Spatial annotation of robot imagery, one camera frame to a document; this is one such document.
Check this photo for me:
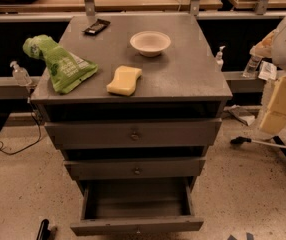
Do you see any clear water bottle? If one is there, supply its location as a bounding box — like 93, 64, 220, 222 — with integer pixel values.
242, 47, 262, 78

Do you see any grey middle drawer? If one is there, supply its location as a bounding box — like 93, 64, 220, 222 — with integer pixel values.
64, 157, 205, 180

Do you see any clear sanitizer pump bottle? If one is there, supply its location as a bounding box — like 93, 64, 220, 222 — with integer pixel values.
10, 61, 32, 86

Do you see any black object bottom left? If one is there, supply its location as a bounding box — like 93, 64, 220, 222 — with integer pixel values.
36, 219, 57, 240

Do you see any green chip bag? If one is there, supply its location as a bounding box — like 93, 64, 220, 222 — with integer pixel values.
23, 35, 98, 94

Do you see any grey bottom drawer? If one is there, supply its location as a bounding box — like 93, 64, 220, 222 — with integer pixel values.
71, 178, 203, 236

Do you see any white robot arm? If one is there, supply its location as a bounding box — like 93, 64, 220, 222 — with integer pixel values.
250, 16, 286, 135

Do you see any grey top drawer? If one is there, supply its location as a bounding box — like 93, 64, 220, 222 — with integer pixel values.
45, 119, 222, 150

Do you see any grey drawer cabinet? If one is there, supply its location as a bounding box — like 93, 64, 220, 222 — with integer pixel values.
29, 13, 234, 198

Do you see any grey drawer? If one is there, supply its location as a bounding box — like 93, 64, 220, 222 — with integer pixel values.
45, 119, 222, 150
71, 178, 203, 236
64, 157, 205, 180

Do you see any yellow sponge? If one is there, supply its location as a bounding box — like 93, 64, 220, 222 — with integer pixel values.
106, 66, 142, 96

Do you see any white paper packet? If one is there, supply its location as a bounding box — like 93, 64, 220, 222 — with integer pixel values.
258, 61, 277, 80

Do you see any black floor cable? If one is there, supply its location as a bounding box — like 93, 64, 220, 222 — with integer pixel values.
0, 112, 44, 157

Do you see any white bowl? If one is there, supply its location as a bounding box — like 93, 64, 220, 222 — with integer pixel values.
130, 31, 171, 57

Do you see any grey folded cloth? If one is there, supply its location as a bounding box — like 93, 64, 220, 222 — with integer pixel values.
228, 105, 255, 126

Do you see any black chair base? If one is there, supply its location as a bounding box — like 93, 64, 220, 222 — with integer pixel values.
230, 135, 286, 192

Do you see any white pump bottle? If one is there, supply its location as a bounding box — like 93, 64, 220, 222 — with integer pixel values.
215, 46, 225, 70

